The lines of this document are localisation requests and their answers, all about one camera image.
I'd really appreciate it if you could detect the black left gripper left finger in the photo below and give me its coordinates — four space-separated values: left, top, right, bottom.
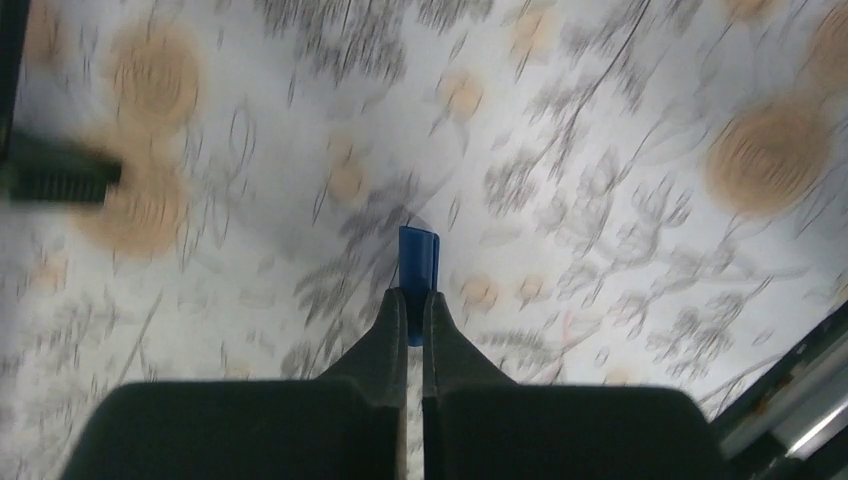
62 288 407 479

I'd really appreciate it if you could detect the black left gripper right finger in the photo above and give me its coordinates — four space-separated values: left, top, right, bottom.
422 292 729 479

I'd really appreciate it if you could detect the blue marker cap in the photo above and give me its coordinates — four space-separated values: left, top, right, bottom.
398 226 440 347

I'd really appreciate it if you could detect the black framed whiteboard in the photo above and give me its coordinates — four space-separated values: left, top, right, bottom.
1 1 122 205

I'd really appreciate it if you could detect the floral tablecloth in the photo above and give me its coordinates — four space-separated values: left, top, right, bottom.
1 1 847 479

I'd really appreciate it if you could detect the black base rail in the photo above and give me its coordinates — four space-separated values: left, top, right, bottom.
712 304 847 479

